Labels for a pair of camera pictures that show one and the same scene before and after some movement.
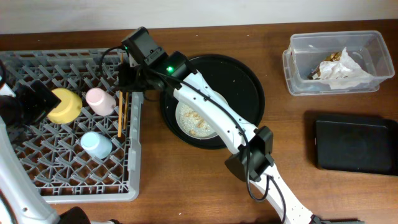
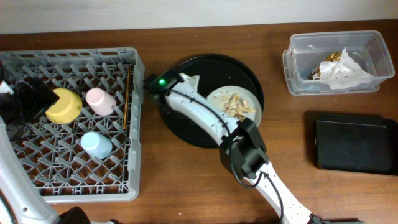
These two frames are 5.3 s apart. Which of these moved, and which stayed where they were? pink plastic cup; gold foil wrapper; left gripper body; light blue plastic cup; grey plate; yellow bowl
Moved: grey plate
Stayed: pink plastic cup; gold foil wrapper; yellow bowl; light blue plastic cup; left gripper body
